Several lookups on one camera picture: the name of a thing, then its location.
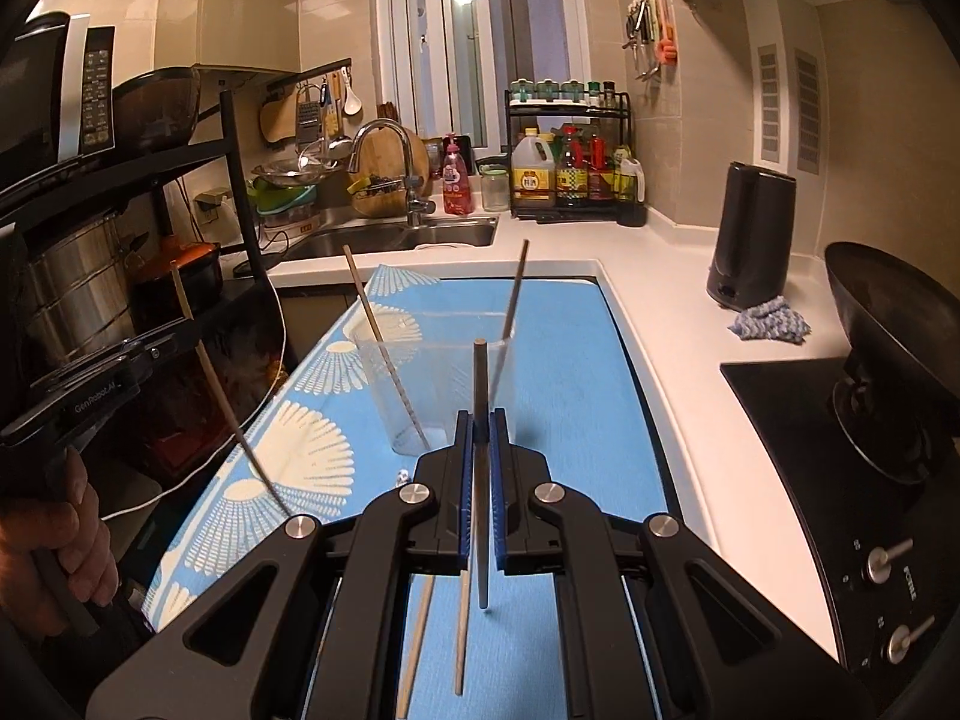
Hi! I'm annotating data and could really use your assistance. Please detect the wooden chopstick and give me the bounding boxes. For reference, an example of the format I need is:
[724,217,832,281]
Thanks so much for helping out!
[169,260,293,518]
[397,575,436,718]
[473,338,490,611]
[342,244,430,450]
[454,569,472,697]
[488,239,532,407]

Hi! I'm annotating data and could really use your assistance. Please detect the chrome kitchen faucet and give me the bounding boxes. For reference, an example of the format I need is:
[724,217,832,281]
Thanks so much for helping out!
[347,117,436,227]

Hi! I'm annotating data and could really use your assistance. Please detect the hanging kitchen tools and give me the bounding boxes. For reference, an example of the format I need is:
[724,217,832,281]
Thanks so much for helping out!
[623,0,679,82]

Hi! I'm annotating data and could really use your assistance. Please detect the person's left hand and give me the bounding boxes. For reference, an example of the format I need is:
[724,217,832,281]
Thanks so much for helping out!
[2,447,119,639]

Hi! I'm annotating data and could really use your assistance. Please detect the stainless steel pot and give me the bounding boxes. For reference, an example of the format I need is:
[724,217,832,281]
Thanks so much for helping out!
[26,215,133,366]

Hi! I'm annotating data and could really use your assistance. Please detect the black shelving rack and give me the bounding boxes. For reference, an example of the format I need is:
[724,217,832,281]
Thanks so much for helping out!
[0,88,272,392]

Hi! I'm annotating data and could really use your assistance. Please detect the black gas stove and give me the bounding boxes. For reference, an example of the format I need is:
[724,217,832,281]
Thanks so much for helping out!
[721,358,958,694]

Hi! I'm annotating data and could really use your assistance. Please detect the clear plastic utensil container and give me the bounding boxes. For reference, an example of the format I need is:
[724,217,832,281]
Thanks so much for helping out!
[347,304,517,457]

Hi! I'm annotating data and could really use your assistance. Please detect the blue patterned table mat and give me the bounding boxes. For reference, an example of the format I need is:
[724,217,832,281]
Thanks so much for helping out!
[141,262,674,720]

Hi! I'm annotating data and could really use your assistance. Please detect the dark bowl on rack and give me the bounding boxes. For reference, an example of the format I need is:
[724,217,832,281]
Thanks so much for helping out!
[112,67,202,153]

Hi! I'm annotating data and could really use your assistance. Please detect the blue white dish cloth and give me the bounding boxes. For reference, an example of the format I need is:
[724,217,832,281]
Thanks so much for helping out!
[729,296,811,344]

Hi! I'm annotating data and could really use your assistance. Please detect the microwave oven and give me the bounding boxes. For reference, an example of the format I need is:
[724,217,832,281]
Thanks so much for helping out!
[2,11,116,187]

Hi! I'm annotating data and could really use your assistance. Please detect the steel sink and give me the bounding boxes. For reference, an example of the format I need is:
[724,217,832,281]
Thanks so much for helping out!
[286,218,498,260]

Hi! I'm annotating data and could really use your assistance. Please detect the black electric kettle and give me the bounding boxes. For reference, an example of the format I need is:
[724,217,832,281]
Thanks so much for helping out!
[706,161,797,310]

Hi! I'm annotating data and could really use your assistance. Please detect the black wok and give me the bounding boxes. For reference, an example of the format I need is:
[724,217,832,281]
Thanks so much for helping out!
[825,241,958,413]

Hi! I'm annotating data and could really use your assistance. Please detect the wooden cutting board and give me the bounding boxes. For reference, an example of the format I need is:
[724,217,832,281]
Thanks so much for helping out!
[348,128,409,218]

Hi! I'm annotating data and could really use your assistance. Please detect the red dish soap bottle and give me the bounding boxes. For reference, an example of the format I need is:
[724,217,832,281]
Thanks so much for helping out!
[441,135,473,216]

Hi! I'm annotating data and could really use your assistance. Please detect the glass jar green lid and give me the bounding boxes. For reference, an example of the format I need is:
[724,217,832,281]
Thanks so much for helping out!
[478,161,511,213]

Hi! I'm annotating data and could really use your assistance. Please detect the yellow oil jug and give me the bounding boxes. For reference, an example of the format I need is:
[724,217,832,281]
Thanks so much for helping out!
[511,127,555,210]

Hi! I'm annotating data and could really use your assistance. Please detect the black spice rack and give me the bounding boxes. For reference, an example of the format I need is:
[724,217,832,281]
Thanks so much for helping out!
[505,80,647,227]

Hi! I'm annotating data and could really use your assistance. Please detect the window frame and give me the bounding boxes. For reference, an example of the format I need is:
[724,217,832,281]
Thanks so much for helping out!
[373,0,592,158]

